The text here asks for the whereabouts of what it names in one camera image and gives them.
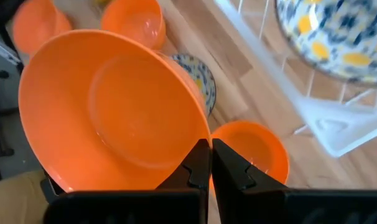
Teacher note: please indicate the white plastic grid rack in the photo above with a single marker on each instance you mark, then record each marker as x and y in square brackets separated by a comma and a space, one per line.
[337, 130]

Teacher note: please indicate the black metal bracket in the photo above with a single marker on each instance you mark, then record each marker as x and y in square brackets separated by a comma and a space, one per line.
[51, 189]

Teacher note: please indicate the tan cushion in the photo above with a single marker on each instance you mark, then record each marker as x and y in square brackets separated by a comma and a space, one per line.
[14, 199]

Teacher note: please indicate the large orange plastic bowl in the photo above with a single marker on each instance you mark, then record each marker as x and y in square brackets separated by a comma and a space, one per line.
[36, 28]

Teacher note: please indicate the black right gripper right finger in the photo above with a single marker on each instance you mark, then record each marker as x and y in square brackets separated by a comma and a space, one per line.
[254, 205]

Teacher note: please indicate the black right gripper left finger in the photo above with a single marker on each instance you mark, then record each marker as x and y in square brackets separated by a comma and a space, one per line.
[145, 208]

